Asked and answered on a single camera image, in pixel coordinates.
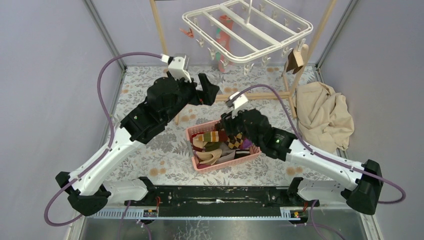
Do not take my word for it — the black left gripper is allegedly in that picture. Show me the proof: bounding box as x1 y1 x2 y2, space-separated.
162 72 219 124

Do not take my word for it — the purple maroon striped sock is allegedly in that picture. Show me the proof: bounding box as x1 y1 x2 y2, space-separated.
240 138 253 150

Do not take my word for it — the pink plastic basket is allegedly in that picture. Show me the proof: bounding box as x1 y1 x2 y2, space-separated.
185 120 261 173

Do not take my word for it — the mustard yellow striped sock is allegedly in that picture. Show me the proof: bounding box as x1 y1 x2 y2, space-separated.
234 149 251 159

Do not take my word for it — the grey sock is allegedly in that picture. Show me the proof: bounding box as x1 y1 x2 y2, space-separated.
215 142 236 164

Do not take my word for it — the olive green striped sock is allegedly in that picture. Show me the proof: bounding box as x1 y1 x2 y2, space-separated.
203 141 222 152

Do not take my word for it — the cream maroon striped sock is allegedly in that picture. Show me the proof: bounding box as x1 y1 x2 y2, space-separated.
192 142 222 166

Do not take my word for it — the pink sock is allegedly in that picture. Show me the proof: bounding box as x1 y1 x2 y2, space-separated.
215 15 234 73

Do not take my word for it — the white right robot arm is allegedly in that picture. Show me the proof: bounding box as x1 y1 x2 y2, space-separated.
219 109 383 215

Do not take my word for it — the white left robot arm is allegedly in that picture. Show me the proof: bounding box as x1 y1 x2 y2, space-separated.
55 73 220 216

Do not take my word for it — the white plastic clip hanger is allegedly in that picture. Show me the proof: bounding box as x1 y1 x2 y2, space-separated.
181 0 314 74

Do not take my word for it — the pink clothes peg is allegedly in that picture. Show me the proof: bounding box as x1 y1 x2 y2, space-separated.
179 28 194 39

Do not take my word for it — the beige crumpled cloth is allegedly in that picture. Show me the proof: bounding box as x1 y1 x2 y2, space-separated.
295 81 355 153

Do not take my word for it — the floral patterned mat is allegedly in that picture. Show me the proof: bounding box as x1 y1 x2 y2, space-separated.
107 66 328 186

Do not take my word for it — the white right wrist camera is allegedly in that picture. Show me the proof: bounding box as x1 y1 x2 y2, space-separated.
225 91 249 118

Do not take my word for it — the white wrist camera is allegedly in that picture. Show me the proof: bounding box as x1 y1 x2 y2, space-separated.
225 91 249 118
160 53 192 83

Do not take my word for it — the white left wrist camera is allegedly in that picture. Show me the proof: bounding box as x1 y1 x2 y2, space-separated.
160 53 192 83

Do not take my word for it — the wooden drying rack frame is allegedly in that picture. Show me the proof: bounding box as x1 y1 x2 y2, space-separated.
149 0 342 125

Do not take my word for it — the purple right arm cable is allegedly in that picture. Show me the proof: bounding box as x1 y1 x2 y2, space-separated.
228 83 407 205

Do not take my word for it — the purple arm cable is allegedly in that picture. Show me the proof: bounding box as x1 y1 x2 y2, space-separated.
228 83 407 205
43 51 167 228

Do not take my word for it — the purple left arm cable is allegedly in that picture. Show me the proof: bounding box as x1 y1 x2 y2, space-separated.
43 51 167 228

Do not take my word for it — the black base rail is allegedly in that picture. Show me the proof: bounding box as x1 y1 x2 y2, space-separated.
130 185 313 219

